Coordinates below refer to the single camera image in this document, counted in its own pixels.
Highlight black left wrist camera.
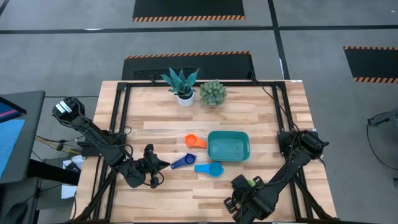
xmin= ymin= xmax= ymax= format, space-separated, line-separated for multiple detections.
xmin=143 ymin=143 xmax=156 ymax=159

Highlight black floor cable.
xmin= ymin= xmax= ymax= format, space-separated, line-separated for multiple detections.
xmin=366 ymin=111 xmax=398 ymax=172

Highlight light blue measuring cup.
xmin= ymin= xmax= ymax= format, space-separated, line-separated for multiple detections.
xmin=193 ymin=161 xmax=225 ymax=179

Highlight round green succulent plant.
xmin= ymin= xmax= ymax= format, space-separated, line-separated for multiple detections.
xmin=198 ymin=78 xmax=228 ymax=108

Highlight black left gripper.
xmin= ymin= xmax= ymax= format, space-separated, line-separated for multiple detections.
xmin=137 ymin=155 xmax=171 ymax=179

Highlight blue display screen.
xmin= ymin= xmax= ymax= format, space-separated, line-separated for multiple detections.
xmin=0 ymin=96 xmax=27 ymax=180

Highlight black hazard-striped floor mat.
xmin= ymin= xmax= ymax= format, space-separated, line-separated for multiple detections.
xmin=343 ymin=45 xmax=398 ymax=85
xmin=121 ymin=50 xmax=257 ymax=82
xmin=132 ymin=0 xmax=246 ymax=23

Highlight dark grey equipment cart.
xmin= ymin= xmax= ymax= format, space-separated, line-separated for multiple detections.
xmin=0 ymin=90 xmax=82 ymax=224

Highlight black aluminium table frame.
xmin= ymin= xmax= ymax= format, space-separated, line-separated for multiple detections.
xmin=70 ymin=80 xmax=340 ymax=224

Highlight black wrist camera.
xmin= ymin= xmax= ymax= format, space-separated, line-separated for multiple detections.
xmin=143 ymin=143 xmax=156 ymax=159
xmin=223 ymin=197 xmax=242 ymax=220

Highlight orange measuring cup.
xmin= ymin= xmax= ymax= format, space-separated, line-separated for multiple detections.
xmin=183 ymin=133 xmax=208 ymax=150

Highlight teal plastic basket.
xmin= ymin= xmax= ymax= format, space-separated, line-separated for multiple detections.
xmin=206 ymin=130 xmax=251 ymax=163

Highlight yellow cable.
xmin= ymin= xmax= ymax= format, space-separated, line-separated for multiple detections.
xmin=34 ymin=134 xmax=82 ymax=157

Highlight white paper sheets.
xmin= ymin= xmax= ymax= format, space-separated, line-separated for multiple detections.
xmin=60 ymin=154 xmax=85 ymax=200

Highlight snake plant in white pot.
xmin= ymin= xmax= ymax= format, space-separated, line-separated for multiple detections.
xmin=160 ymin=66 xmax=200 ymax=108

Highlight black table cable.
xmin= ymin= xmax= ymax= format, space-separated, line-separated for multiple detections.
xmin=248 ymin=71 xmax=300 ymax=132

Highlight black computer mouse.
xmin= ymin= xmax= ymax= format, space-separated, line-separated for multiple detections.
xmin=2 ymin=202 xmax=29 ymax=224

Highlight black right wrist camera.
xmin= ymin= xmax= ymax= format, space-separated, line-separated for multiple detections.
xmin=223 ymin=197 xmax=242 ymax=220

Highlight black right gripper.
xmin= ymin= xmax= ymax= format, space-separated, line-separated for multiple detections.
xmin=231 ymin=174 xmax=271 ymax=216

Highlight dark blue measuring cup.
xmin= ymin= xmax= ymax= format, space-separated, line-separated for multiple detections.
xmin=170 ymin=152 xmax=198 ymax=170

